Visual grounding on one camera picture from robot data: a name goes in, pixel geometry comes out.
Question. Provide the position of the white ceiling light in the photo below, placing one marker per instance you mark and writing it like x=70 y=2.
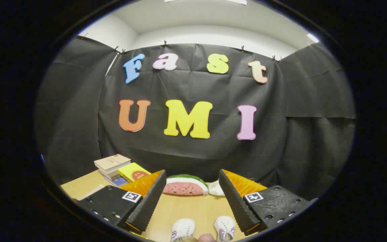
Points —
x=312 y=37
x=237 y=1

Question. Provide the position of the black backdrop cloth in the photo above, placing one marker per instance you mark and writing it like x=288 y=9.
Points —
x=197 y=158

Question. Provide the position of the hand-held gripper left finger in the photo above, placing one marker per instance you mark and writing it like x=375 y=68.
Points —
x=149 y=205

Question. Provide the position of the white shoe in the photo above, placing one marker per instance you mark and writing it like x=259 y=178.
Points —
x=182 y=228
x=224 y=227

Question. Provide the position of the watermelon slice plush toy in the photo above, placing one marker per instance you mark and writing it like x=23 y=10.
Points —
x=183 y=186

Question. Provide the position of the yellow book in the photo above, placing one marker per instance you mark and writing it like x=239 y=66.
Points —
x=133 y=172

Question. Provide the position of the white plush toy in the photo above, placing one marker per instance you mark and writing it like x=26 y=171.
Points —
x=216 y=190

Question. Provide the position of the grey book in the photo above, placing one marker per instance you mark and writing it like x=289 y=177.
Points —
x=109 y=174

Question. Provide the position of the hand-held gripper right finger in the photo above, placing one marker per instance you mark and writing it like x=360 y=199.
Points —
x=235 y=205

